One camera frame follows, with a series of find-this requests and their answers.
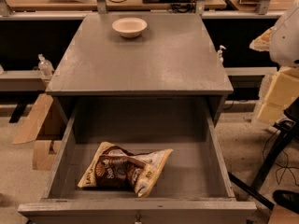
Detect brown chip bag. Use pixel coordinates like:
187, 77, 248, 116
78, 142, 173, 198

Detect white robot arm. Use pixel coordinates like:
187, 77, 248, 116
249, 0, 299, 67

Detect open grey top drawer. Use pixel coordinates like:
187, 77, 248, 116
19, 97, 256, 224

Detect grey cabinet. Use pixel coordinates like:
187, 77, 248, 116
46, 12, 233, 121

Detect white bowl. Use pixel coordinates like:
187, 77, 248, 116
112, 18, 148, 38

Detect white pump dispenser bottle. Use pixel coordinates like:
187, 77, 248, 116
217, 45, 226, 63

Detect clear plastic bottle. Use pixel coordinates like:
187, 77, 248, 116
38, 54, 54, 77

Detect wooden back table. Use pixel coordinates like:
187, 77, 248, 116
6, 0, 171, 11

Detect cardboard box pieces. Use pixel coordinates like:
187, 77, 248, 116
12, 93, 65, 171

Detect yellow foam blocks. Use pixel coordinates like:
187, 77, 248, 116
254, 67, 299, 125

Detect black stand legs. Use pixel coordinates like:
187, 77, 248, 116
228, 119, 299, 210

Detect black shoe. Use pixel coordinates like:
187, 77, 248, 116
273, 189, 299, 214

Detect metal drawer handle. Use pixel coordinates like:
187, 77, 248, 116
134, 214, 143, 224

